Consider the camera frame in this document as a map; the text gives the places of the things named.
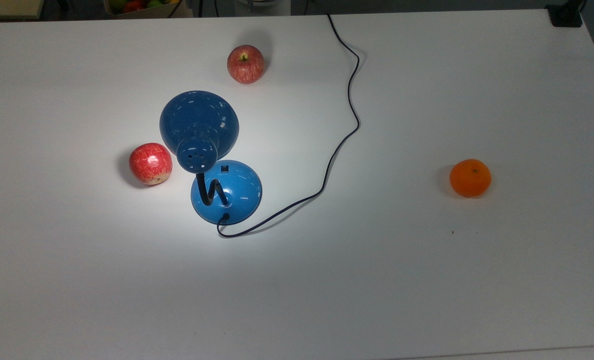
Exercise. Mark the beige board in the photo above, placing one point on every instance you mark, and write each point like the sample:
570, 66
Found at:
7, 7

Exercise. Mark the blue desk lamp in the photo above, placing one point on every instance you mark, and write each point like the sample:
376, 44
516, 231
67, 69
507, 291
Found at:
237, 187

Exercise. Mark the cardboard box of fruit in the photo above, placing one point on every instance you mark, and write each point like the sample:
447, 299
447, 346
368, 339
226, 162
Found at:
137, 7

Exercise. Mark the black table clamp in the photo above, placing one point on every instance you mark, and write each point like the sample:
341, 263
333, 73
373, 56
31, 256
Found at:
565, 15

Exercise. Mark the orange mandarin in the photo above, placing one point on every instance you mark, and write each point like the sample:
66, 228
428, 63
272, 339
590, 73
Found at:
470, 178

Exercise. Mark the pale red streaked apple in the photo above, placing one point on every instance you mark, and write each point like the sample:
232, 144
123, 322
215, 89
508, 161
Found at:
245, 65

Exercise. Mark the bright red apple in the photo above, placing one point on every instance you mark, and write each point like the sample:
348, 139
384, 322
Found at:
150, 164

